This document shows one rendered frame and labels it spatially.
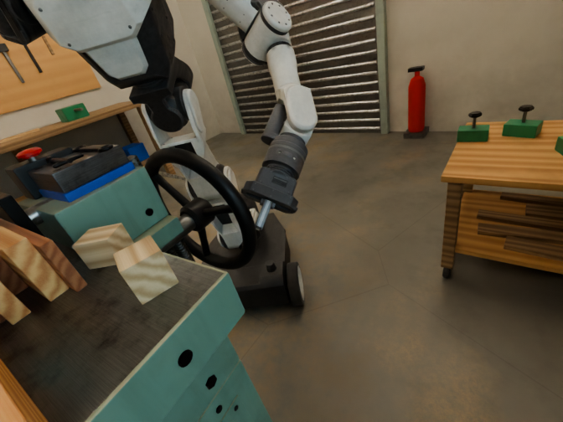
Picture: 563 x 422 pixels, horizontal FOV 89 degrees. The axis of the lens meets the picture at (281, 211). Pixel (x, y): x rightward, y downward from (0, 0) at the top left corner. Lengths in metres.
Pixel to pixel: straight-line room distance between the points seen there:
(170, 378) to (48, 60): 3.72
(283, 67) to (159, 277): 0.59
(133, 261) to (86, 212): 0.18
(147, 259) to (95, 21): 0.70
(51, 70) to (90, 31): 2.96
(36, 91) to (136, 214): 3.36
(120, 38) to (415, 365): 1.34
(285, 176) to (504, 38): 2.52
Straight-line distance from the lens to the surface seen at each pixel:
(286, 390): 1.23
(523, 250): 1.43
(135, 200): 0.48
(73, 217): 0.45
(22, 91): 3.78
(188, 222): 0.58
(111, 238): 0.37
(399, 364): 1.24
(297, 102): 0.68
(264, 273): 1.31
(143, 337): 0.28
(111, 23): 0.89
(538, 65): 2.99
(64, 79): 3.89
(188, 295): 0.28
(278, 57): 0.77
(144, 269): 0.29
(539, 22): 2.94
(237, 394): 0.49
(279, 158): 0.61
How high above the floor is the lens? 1.08
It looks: 31 degrees down
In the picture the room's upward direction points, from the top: 15 degrees counter-clockwise
